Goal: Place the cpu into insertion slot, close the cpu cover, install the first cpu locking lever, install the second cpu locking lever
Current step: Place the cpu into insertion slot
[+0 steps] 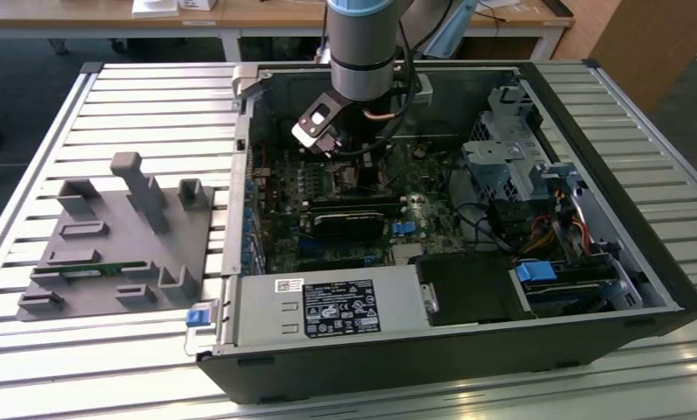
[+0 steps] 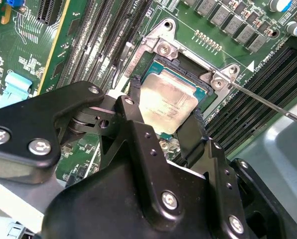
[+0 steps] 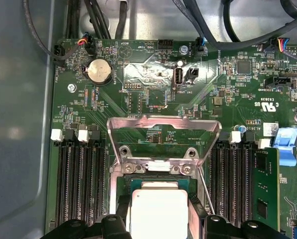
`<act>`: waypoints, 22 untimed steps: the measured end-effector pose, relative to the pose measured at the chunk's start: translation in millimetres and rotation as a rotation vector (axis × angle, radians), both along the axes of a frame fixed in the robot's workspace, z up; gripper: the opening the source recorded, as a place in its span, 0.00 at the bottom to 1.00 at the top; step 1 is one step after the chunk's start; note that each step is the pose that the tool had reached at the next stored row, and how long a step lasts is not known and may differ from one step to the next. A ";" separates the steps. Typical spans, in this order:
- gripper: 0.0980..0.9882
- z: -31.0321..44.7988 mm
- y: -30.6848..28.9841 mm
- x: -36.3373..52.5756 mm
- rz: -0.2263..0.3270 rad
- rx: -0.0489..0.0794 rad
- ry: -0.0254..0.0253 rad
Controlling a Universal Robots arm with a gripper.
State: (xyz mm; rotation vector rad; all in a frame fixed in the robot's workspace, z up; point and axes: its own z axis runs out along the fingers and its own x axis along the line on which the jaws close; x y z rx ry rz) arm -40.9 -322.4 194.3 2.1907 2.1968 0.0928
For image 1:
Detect pale blue teach pendant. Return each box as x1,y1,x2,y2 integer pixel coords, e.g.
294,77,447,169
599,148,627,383
427,0,479,59

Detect blue case latch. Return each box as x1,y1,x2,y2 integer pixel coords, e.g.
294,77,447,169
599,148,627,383
184,307,212,328

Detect black internal cable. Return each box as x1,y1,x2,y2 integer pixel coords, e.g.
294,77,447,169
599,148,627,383
447,150,504,251

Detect small silver heatsink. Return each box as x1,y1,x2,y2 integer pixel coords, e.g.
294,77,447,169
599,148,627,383
391,244,423,264

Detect silver metal drive cage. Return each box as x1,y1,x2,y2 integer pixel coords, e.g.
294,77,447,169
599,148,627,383
458,85,560,203

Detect green RAM stick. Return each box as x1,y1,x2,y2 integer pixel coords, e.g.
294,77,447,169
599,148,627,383
60,261,148,278

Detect coloured wire bundle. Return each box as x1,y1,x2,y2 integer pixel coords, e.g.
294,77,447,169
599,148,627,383
522,187,594,256

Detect black graphics card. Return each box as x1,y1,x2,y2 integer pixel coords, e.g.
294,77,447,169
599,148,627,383
310,211,386,241

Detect black installed RAM stick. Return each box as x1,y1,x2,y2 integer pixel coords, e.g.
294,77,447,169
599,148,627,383
308,203,400,214
308,197,399,207

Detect black PC case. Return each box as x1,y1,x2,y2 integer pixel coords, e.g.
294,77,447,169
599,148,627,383
194,59,697,406

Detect black rating label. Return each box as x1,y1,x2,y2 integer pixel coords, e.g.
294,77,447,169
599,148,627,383
300,279,380,339

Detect blue disk carrier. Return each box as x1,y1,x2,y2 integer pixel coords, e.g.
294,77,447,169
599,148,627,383
514,260,558,286

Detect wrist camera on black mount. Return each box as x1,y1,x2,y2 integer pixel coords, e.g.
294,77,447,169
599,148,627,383
288,90,351,157

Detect grey parts rack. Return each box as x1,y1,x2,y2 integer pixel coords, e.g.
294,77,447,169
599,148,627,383
15,151,216,323

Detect white box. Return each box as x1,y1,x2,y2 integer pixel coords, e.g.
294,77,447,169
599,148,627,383
130,0,182,18

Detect green motherboard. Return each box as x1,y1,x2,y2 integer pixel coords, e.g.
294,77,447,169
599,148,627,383
247,142,472,273

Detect silver power supply unit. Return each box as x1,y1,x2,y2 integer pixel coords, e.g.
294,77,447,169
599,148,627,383
230,264,432,347

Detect wooden cabinet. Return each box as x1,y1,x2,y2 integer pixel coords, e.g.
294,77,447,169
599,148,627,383
551,0,697,113

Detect black plastic shroud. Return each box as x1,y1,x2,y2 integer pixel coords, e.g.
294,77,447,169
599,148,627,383
410,253,532,327

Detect CPU socket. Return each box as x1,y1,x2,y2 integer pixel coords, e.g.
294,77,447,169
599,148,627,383
324,160,394,199

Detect wooden desk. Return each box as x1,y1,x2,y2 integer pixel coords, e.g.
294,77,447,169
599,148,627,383
0,0,576,62

